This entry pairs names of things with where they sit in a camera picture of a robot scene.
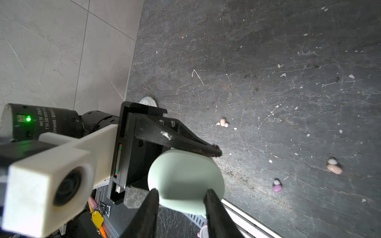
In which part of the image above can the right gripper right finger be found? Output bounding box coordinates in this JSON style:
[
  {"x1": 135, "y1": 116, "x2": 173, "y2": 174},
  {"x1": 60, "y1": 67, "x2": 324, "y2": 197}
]
[{"x1": 203, "y1": 189, "x2": 244, "y2": 238}]

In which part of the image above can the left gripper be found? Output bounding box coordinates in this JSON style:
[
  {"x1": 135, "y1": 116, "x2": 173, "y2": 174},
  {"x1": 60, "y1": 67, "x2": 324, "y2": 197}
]
[{"x1": 107, "y1": 101, "x2": 222, "y2": 204}]

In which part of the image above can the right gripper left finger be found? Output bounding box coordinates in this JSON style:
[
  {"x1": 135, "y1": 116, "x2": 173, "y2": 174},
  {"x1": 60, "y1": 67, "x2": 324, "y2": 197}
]
[{"x1": 120, "y1": 188, "x2": 159, "y2": 238}]

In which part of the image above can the mint green earbud case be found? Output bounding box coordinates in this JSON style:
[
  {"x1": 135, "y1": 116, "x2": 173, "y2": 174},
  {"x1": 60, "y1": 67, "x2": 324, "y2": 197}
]
[{"x1": 147, "y1": 149, "x2": 225, "y2": 215}]

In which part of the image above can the purple earbud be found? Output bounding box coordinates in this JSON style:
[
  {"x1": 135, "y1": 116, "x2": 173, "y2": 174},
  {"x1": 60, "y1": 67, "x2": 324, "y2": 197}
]
[{"x1": 272, "y1": 179, "x2": 283, "y2": 193}]

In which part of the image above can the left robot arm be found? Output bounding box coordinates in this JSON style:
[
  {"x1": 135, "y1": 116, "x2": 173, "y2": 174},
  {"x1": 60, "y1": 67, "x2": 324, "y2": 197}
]
[{"x1": 1, "y1": 101, "x2": 222, "y2": 204}]

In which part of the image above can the white round clock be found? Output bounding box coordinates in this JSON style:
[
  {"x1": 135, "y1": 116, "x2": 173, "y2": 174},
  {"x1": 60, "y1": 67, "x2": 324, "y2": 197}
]
[{"x1": 197, "y1": 225, "x2": 209, "y2": 238}]

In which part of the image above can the mint alarm clock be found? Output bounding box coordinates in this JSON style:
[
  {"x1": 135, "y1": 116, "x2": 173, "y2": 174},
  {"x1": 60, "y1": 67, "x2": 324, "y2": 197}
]
[{"x1": 139, "y1": 96, "x2": 158, "y2": 107}]

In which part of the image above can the pink earbud left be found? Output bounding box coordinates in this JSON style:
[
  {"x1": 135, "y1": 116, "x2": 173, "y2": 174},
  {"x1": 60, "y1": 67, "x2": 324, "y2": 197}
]
[{"x1": 220, "y1": 118, "x2": 229, "y2": 128}]

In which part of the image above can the pink earbud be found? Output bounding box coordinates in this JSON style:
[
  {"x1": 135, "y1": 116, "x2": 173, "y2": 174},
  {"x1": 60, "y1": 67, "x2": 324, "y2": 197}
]
[
  {"x1": 327, "y1": 159, "x2": 343, "y2": 175},
  {"x1": 220, "y1": 118, "x2": 229, "y2": 128}
]

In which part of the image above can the pink earbud right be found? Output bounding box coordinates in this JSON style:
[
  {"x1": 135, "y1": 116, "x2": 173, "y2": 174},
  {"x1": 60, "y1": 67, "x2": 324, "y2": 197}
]
[{"x1": 327, "y1": 159, "x2": 343, "y2": 175}]

